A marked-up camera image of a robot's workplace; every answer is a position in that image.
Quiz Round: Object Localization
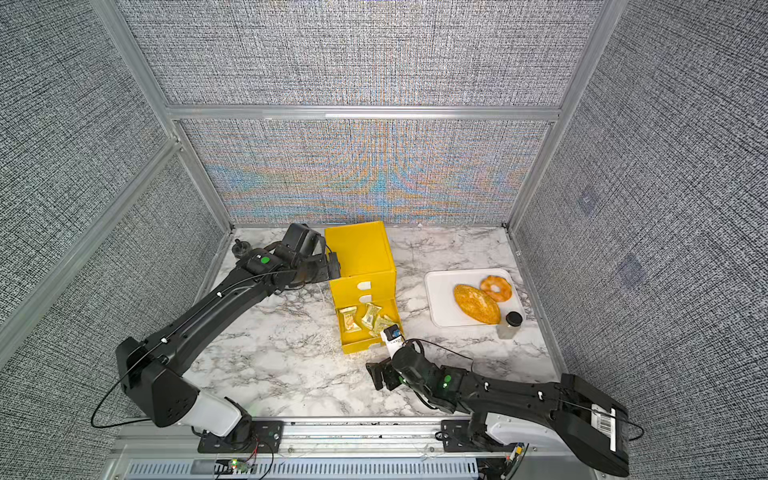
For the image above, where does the yellow cookie packet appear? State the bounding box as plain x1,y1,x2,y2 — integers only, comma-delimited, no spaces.
360,303,382,330
370,315,396,337
339,306,361,333

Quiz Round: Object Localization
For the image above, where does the yellow plastic drawer cabinet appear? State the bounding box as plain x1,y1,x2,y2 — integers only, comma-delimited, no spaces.
324,221,401,354

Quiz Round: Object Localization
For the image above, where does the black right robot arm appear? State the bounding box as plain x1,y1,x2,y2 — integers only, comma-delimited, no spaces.
366,346,630,478

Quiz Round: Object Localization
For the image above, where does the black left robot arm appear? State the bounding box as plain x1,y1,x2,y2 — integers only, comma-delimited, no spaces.
115,223,341,451

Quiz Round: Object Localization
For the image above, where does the glass jar black lid left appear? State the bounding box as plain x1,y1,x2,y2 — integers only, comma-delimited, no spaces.
231,239,252,259

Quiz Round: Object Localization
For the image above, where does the glass jar black lid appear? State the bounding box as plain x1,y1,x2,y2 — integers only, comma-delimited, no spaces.
231,239,252,259
496,311,524,340

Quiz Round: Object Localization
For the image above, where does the white plastic tray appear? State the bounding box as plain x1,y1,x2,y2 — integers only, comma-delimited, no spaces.
424,268,527,328

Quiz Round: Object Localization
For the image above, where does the crumb-coated oval bread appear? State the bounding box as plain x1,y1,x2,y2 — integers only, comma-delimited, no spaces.
453,284,501,325

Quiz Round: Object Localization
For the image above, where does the glass jar black lid right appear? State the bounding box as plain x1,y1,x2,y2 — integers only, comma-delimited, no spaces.
496,311,524,340

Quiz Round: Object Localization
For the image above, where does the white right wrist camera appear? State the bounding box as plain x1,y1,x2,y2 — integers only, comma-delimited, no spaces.
380,323,405,358

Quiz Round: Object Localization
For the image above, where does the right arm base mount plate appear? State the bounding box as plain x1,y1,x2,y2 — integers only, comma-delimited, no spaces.
434,420,519,453

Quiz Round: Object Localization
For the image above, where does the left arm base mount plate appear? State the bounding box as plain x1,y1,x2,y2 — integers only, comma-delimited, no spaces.
197,419,285,454

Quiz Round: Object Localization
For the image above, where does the glazed twisted ring bread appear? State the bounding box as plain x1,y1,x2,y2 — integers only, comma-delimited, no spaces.
480,275,513,303

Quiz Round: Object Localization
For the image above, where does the aluminium front rail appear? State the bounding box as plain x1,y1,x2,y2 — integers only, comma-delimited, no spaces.
107,416,619,460

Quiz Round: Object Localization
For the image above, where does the white slotted cable duct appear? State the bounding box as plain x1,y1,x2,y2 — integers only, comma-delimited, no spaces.
124,458,479,479

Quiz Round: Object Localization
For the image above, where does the aluminium enclosure frame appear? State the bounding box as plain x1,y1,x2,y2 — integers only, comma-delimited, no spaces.
1,1,627,363

